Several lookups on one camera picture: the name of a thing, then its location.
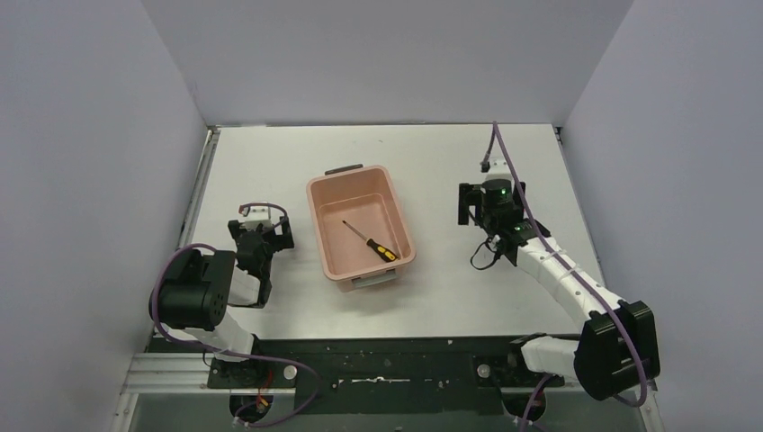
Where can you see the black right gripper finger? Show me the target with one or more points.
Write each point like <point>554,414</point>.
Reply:
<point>468,204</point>
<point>518,196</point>

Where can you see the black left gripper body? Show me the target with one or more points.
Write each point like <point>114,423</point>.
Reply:
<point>262,233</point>

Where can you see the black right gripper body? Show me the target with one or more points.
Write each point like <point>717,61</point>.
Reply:
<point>468,202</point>

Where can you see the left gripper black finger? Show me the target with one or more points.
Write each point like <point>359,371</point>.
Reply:
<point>284,238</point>
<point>234,228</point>

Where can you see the yellow black screwdriver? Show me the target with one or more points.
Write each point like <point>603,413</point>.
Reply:
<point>384,253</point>

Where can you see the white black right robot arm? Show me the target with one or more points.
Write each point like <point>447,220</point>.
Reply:
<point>617,346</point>

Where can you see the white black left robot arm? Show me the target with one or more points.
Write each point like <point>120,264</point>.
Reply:
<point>189,303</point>

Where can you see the pink plastic bin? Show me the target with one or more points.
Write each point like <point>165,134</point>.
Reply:
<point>365,197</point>

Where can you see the black round right wrist camera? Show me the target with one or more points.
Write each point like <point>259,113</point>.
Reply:
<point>496,195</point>

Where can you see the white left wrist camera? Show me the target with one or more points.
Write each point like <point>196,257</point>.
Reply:
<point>257,216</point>

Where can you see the aluminium table edge rail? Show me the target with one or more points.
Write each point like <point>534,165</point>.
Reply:
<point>199,186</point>

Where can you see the aluminium front frame rail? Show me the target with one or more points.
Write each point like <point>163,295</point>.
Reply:
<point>557,405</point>

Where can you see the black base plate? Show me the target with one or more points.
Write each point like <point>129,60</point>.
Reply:
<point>349,376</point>

